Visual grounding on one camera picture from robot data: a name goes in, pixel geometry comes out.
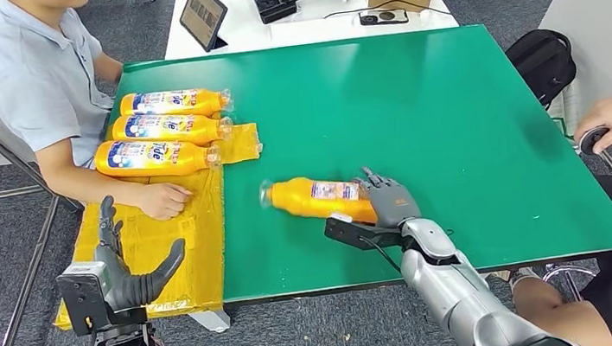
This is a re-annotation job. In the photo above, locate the white table foot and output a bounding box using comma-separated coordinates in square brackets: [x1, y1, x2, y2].
[190, 308, 233, 336]

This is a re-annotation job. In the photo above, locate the orange labelled plastic bottle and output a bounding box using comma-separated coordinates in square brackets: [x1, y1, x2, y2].
[257, 166, 382, 238]
[92, 127, 225, 187]
[117, 81, 236, 128]
[109, 103, 236, 156]

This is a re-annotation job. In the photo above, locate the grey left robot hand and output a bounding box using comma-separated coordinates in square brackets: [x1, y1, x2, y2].
[86, 187, 194, 315]

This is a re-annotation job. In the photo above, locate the black tablet on stand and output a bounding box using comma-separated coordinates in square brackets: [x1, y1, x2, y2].
[176, 0, 233, 55]

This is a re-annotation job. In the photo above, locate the black cable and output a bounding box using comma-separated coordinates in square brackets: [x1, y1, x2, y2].
[322, 0, 453, 31]

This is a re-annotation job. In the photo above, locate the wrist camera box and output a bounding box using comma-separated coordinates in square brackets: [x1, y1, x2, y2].
[54, 258, 118, 339]
[321, 205, 407, 257]

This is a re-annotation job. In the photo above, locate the white table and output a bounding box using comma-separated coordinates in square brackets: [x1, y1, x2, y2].
[157, 0, 461, 62]

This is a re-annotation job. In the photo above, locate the black backpack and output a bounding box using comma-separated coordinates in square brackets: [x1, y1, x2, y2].
[501, 25, 582, 114]

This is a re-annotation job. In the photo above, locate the chrome chair base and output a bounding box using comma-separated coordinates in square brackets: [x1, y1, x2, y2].
[541, 259, 601, 304]

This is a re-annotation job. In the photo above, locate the black phone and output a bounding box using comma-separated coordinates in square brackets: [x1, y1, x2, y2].
[357, 4, 411, 29]

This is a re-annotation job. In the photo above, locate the yellow taped cardboard mat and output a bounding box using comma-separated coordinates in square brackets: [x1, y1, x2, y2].
[33, 122, 282, 332]

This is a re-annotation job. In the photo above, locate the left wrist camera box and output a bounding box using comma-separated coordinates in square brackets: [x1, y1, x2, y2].
[54, 258, 118, 339]

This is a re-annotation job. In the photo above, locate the black round controller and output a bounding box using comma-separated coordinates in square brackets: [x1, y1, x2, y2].
[576, 125, 612, 157]

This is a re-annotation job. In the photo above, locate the green work table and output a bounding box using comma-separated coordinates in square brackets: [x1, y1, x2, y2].
[98, 9, 612, 317]

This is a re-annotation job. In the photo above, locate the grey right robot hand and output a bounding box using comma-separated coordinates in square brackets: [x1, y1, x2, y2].
[353, 161, 424, 233]

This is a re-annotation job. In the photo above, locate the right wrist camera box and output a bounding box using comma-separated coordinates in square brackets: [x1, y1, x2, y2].
[321, 205, 407, 257]

